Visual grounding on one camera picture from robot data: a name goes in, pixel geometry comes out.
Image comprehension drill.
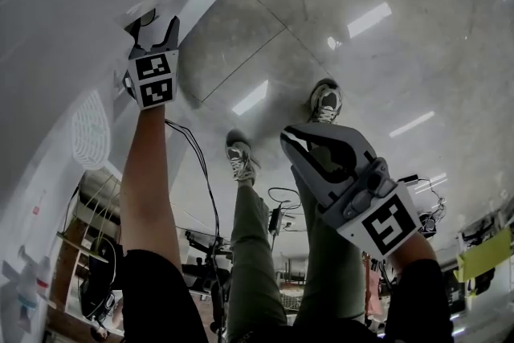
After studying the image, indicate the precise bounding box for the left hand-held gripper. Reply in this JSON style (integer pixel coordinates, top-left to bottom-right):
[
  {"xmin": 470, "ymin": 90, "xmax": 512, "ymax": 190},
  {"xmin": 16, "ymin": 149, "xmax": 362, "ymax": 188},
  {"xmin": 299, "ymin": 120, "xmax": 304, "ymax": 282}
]
[{"xmin": 122, "ymin": 15, "xmax": 181, "ymax": 110}]

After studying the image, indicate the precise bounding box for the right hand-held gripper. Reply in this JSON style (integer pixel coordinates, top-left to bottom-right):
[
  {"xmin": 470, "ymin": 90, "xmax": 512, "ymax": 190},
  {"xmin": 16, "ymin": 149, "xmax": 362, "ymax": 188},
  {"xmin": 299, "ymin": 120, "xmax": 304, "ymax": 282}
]
[{"xmin": 279, "ymin": 121, "xmax": 423, "ymax": 260}]

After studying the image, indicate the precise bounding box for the white cup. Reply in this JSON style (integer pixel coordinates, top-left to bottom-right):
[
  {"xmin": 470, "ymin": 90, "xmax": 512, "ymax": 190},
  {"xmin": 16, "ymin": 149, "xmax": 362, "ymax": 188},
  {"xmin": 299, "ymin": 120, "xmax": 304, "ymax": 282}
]
[{"xmin": 122, "ymin": 7, "xmax": 170, "ymax": 51}]

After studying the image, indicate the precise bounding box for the white water dispenser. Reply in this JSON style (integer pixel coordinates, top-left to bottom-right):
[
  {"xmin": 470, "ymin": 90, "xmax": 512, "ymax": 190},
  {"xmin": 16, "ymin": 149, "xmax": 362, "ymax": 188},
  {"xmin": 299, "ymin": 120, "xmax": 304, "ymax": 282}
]
[{"xmin": 0, "ymin": 0, "xmax": 230, "ymax": 334}]

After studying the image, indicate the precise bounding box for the person's right forearm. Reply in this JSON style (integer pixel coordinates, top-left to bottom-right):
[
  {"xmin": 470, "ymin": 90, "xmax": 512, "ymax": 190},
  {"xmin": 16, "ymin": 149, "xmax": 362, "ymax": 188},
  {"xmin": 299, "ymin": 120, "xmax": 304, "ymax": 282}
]
[{"xmin": 385, "ymin": 231, "xmax": 439, "ymax": 275}]

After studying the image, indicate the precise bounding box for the person's left forearm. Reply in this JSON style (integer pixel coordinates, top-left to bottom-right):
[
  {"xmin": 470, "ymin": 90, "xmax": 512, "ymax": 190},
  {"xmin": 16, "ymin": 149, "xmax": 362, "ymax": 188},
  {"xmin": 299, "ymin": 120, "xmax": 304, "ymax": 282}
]
[{"xmin": 119, "ymin": 104, "xmax": 182, "ymax": 274}]

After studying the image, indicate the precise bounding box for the person's right sneaker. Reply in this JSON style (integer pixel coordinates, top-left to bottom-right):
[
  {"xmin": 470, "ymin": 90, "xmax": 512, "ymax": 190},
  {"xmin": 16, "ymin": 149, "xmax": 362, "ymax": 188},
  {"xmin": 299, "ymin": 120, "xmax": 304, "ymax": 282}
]
[{"xmin": 306, "ymin": 78, "xmax": 344, "ymax": 125}]

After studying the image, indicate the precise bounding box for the person's sneaker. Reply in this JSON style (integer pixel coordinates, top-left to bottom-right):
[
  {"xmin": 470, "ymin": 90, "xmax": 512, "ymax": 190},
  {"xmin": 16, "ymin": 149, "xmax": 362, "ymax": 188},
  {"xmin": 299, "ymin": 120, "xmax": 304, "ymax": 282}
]
[
  {"xmin": 306, "ymin": 78, "xmax": 344, "ymax": 125},
  {"xmin": 224, "ymin": 128, "xmax": 261, "ymax": 184}
]

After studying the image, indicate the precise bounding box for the black power adapter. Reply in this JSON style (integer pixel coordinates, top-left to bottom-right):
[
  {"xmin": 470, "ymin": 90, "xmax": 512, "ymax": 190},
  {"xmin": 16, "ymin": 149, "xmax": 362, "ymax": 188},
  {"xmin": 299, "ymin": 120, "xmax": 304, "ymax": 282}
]
[{"xmin": 267, "ymin": 206, "xmax": 283, "ymax": 236}]

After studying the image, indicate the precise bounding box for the person's left sneaker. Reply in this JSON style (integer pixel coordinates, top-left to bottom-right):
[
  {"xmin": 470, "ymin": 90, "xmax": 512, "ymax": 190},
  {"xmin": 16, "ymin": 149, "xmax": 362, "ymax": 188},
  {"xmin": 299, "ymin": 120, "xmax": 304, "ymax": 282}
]
[{"xmin": 224, "ymin": 128, "xmax": 261, "ymax": 184}]

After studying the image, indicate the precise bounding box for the person's right green trouser leg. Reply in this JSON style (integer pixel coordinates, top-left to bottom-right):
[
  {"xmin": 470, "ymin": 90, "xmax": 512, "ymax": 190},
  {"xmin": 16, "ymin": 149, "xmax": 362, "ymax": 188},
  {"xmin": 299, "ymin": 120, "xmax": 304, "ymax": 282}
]
[{"xmin": 290, "ymin": 164, "xmax": 367, "ymax": 329}]

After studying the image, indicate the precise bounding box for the person's green trouser leg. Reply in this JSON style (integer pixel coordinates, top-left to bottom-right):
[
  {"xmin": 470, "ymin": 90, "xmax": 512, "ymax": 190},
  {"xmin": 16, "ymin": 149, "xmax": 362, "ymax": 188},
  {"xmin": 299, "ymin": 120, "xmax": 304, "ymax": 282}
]
[
  {"xmin": 226, "ymin": 179, "xmax": 288, "ymax": 343},
  {"xmin": 290, "ymin": 164, "xmax": 367, "ymax": 329}
]

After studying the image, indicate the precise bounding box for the white drip tray grille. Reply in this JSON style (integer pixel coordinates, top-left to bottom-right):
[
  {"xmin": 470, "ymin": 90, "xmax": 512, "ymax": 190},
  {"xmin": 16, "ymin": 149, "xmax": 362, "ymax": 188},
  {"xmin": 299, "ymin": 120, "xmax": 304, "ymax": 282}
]
[{"xmin": 71, "ymin": 89, "xmax": 112, "ymax": 172}]

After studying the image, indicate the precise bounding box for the person's left green trouser leg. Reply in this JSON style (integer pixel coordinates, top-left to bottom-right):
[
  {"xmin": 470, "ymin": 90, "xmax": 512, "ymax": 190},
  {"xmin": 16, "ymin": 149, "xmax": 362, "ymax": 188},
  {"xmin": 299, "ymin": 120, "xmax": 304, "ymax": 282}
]
[{"xmin": 226, "ymin": 179, "xmax": 288, "ymax": 343}]

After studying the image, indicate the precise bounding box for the person's right black sleeve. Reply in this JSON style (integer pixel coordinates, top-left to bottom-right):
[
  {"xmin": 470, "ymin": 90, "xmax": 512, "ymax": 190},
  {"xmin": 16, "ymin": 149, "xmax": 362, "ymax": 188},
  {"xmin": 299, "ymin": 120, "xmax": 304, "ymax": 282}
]
[{"xmin": 381, "ymin": 259, "xmax": 455, "ymax": 343}]

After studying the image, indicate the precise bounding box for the person's black sleeve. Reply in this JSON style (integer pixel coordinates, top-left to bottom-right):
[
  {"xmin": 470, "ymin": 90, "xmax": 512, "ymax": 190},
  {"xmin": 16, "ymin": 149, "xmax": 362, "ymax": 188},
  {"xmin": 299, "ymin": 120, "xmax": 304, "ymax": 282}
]
[
  {"xmin": 381, "ymin": 259, "xmax": 455, "ymax": 343},
  {"xmin": 115, "ymin": 248, "xmax": 210, "ymax": 343}
]

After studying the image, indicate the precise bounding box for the yellow-green cloth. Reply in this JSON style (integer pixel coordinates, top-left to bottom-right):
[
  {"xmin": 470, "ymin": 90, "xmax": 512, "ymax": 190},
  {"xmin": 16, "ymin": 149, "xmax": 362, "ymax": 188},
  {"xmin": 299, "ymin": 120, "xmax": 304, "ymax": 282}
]
[{"xmin": 453, "ymin": 227, "xmax": 514, "ymax": 283}]

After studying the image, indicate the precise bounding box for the person's left black sleeve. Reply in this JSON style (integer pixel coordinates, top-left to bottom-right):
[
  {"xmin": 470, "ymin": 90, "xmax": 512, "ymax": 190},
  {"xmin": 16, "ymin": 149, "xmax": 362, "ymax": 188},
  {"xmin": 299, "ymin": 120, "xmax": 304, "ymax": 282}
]
[{"xmin": 115, "ymin": 248, "xmax": 210, "ymax": 343}]

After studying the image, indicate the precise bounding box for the wooden shelf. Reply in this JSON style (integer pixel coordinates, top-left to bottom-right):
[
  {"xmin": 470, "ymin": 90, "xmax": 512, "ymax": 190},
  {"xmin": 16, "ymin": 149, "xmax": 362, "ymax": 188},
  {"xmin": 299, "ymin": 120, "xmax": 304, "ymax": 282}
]
[{"xmin": 51, "ymin": 171, "xmax": 124, "ymax": 337}]

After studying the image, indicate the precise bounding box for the thin black cable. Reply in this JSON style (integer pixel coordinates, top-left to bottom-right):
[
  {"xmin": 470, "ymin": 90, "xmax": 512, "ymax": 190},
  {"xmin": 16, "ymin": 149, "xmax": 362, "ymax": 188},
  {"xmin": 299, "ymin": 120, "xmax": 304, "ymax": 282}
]
[{"xmin": 401, "ymin": 174, "xmax": 447, "ymax": 240}]

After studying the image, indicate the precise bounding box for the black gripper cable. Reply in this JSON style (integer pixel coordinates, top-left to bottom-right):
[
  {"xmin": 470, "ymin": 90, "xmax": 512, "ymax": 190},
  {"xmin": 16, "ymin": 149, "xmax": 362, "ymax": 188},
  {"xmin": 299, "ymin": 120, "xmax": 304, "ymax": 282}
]
[{"xmin": 164, "ymin": 118, "xmax": 226, "ymax": 343}]

